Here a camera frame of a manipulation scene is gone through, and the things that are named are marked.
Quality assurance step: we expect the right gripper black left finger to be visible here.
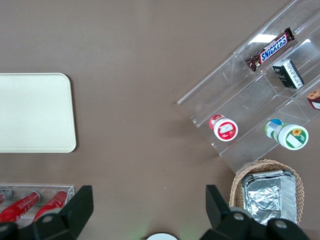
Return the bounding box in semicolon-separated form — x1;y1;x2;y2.
0;184;95;240

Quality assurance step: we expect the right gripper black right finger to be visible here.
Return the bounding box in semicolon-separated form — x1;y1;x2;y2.
201;184;311;240

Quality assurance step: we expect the wicker basket holding foil container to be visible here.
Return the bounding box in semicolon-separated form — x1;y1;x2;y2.
229;158;305;227

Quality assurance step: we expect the cream rectangular serving tray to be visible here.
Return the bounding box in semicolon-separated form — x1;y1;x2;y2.
0;72;77;154

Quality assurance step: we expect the clear acrylic bottle rack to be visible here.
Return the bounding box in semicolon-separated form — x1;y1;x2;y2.
0;184;76;227

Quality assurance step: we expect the aluminium foil container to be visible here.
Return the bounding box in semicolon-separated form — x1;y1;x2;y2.
241;169;298;226

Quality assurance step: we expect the red lidded yogurt cup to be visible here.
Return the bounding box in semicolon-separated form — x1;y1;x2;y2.
208;114;239;143

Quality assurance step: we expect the green lidded yogurt cup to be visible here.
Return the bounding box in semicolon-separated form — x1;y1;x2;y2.
264;118;310;151

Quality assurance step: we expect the clear acrylic stepped display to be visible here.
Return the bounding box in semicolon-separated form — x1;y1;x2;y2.
176;0;320;175

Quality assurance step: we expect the chocolate chip cookie box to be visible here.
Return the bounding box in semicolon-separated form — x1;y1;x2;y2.
306;86;320;111

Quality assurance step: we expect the small black white box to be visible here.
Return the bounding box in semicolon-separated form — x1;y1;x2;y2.
271;59;305;90

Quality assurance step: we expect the Snickers chocolate bar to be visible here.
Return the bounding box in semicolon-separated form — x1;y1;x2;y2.
244;26;296;73

